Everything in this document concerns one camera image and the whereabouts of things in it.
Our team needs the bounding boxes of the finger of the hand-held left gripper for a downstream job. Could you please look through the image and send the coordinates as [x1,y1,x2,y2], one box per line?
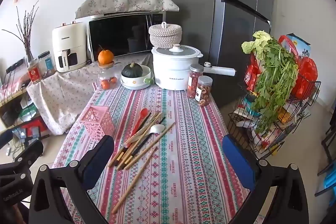
[14,139,44,170]

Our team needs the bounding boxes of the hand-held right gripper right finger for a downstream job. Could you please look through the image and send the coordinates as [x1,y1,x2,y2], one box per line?
[222,134,309,224]

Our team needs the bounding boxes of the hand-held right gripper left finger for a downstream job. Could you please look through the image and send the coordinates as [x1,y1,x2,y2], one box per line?
[28,135,115,224]

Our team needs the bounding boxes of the pink perforated utensil holder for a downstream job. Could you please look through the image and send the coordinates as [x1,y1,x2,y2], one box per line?
[79,105,116,140]

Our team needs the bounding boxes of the wooden chopsticks bundle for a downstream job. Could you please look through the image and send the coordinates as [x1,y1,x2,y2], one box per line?
[108,112,161,167]

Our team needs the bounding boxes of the red plastic spoon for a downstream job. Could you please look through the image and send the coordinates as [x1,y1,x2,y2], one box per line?
[130,108,149,138]

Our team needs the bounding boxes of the white plastic spoon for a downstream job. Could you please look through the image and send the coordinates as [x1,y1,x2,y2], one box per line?
[121,124,166,149]

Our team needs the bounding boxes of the wooden shelf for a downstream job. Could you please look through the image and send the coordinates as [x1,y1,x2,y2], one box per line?
[0,87,40,133]

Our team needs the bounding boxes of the striped patterned tablecloth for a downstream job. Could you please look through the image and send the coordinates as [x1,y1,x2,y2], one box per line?
[50,82,254,224]

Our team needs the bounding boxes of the small-flower cabinet cloth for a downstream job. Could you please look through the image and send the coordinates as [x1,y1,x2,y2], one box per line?
[26,52,156,136]

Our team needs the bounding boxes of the jar of dried fruit slices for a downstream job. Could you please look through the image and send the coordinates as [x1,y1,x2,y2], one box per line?
[195,76,213,107]

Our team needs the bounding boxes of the glass jar with wooden lid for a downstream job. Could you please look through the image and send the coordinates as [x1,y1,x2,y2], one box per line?
[98,61,118,90]

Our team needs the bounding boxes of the green leafy celery bunch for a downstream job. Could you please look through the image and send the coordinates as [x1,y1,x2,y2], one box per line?
[251,37,300,136]

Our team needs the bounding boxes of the black-lidded jar blue label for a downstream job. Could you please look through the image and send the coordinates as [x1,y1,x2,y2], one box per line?
[37,51,56,79]

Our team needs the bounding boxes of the green kabocha squash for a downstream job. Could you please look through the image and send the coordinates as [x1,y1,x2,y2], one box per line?
[121,62,144,78]

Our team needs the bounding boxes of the red snack packet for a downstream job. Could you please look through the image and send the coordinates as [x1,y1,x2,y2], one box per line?
[245,53,261,92]

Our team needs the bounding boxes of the jar of red dried fruit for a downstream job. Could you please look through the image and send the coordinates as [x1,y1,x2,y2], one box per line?
[186,64,205,99]

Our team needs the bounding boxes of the dark chair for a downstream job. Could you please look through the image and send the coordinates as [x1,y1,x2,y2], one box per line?
[314,109,336,197]

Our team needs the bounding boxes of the large orange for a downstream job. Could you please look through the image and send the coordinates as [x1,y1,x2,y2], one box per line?
[98,48,114,65]

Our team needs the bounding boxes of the white electric pot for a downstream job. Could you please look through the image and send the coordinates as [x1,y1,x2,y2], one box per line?
[151,44,236,90]

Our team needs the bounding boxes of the red plastic bag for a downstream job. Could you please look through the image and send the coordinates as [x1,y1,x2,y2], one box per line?
[278,35,319,99]

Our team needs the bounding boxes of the glass vase with dry twigs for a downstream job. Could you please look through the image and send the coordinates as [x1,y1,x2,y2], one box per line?
[1,4,40,67]

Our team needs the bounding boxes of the white air fryer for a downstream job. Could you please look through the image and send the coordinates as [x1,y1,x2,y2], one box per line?
[52,21,89,73]

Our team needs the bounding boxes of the black microwave oven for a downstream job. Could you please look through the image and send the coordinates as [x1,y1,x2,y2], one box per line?
[88,13,167,63]

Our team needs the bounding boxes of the napa cabbage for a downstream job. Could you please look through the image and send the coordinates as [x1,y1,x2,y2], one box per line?
[241,30,272,61]

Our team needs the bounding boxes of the grey refrigerator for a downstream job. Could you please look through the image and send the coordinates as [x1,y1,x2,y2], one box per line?
[167,0,273,110]

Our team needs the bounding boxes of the woven lidded basket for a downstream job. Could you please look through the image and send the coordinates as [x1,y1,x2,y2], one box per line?
[148,22,182,49]

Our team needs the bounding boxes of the blue cartoon box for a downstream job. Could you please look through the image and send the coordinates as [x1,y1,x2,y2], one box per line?
[286,33,312,57]

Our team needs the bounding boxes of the floral microwave cover cloth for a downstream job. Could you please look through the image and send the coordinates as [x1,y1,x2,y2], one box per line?
[75,0,180,20]

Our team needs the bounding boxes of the white floral dish green handles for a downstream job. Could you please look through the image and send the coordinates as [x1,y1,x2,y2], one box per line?
[120,66,154,90]

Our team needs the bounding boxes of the black wire rack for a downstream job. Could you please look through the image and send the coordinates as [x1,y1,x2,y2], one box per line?
[227,56,322,159]

